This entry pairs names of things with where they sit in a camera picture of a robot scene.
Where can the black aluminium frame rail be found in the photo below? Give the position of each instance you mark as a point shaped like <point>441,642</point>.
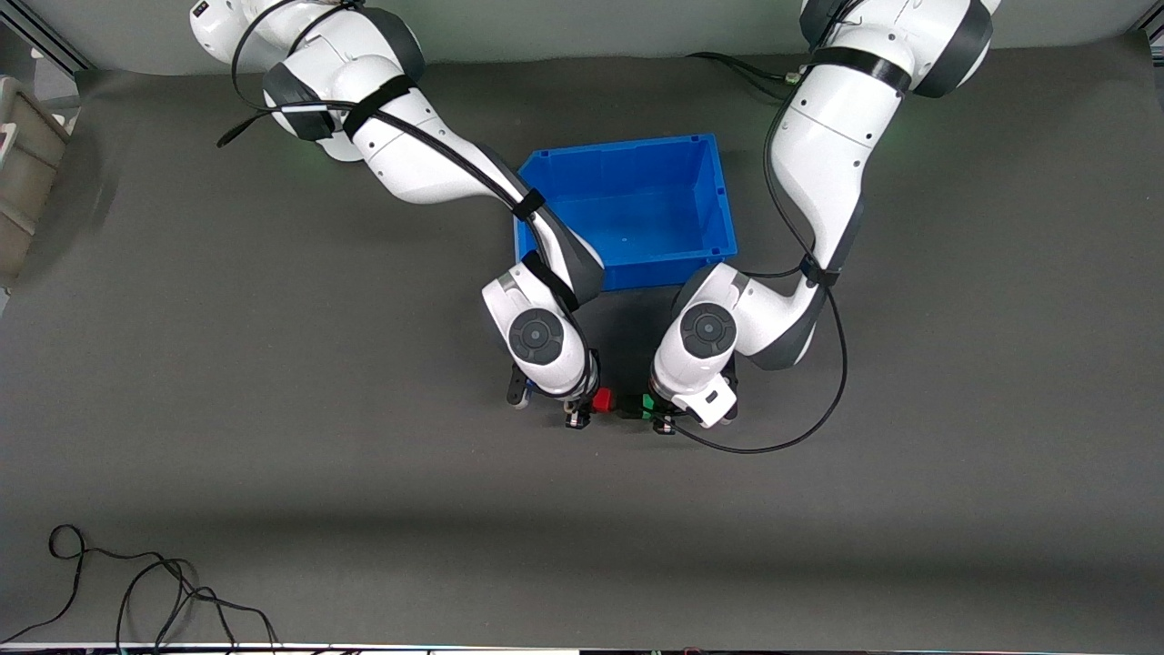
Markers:
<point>45,41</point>

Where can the small black cube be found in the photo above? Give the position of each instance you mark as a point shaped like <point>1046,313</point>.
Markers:
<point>628,405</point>

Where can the beige grey plastic box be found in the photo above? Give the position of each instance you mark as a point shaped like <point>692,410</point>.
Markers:
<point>27,173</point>

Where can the small red cube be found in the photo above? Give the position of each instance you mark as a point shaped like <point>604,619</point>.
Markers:
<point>602,399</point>

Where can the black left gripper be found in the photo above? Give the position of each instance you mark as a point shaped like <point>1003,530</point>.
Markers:
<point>663,418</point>

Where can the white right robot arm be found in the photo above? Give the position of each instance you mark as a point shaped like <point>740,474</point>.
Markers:
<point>409,155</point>

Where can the small green cube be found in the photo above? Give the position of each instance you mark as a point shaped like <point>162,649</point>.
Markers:
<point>648,403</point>

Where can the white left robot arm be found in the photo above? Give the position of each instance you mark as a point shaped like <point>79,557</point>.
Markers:
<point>827,146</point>

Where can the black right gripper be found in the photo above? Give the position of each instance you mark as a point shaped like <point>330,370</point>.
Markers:
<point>576,412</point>

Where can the blue plastic storage bin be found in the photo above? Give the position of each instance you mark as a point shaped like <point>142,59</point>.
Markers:
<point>655,205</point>

